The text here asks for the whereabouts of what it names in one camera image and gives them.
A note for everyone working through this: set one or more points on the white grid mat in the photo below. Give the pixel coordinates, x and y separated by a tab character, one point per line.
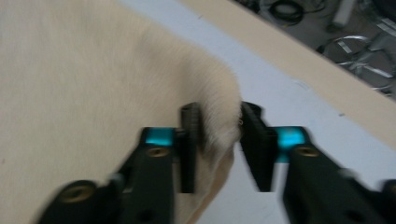
280	93

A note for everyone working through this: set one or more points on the black round stool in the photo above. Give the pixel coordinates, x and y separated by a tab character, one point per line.
361	62

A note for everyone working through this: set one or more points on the white stand leg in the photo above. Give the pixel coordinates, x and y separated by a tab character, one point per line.
342	14

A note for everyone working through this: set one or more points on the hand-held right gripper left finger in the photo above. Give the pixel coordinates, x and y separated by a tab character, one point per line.
155	177

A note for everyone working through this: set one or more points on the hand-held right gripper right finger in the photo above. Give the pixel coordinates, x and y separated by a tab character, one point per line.
305	180

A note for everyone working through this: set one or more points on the cream towel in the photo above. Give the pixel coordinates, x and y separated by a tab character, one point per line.
93	93

